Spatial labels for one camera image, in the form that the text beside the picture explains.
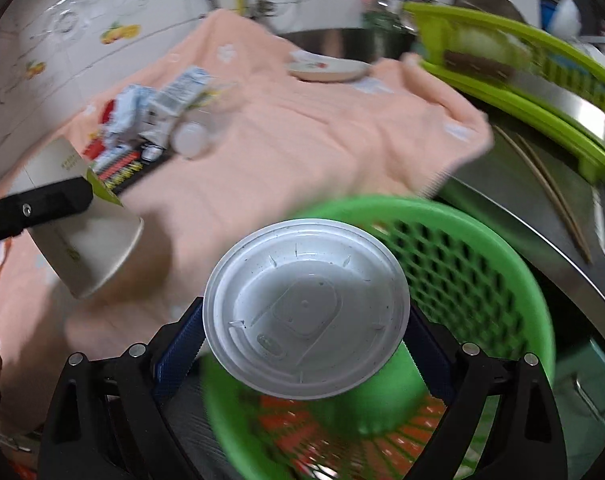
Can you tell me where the white paper cup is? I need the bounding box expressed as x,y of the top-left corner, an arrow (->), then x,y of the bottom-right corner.
11,138 -> 144,298

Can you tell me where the black glue box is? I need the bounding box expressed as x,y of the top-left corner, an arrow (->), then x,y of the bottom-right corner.
90,140 -> 171,195

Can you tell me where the white plastic cup lid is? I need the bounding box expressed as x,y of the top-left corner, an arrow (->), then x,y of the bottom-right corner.
203,218 -> 411,401

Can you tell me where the white paper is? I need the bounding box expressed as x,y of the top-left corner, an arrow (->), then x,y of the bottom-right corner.
103,84 -> 157,148

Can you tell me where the clear square plastic bottle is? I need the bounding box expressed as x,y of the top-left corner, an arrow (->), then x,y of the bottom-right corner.
170,82 -> 243,159

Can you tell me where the white milk carton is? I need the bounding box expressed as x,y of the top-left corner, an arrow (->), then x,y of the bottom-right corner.
139,66 -> 211,148

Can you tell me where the red snack can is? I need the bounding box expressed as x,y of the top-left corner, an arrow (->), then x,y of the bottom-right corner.
82,100 -> 116,160

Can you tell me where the green plastic waste basket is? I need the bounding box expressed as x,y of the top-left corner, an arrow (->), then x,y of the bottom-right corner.
203,196 -> 567,479

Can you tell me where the red plastic stool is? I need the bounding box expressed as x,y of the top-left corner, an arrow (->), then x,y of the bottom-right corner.
257,394 -> 446,479

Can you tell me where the teal cabinet drawer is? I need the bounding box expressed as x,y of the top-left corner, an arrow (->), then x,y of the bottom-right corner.
553,339 -> 605,479

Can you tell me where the brown chopstick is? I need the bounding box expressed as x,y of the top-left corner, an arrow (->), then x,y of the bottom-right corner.
509,131 -> 595,265
491,123 -> 587,261

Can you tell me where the peach flower towel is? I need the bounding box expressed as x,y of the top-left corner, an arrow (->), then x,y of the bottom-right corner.
0,10 -> 493,434

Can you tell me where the green dish rack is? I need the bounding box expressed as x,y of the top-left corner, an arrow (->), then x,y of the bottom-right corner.
405,2 -> 605,183

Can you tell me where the white ceramic saucer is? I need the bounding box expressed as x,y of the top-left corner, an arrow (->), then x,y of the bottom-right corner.
286,50 -> 371,84

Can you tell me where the dark utensil holder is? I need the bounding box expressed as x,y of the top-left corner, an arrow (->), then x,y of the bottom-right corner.
362,0 -> 417,58

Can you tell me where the steel bowl in rack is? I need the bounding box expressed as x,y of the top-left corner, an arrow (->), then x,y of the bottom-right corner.
455,0 -> 527,24

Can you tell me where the cleaver with wooden handle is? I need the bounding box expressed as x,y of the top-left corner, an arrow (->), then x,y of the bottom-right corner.
444,50 -> 605,145

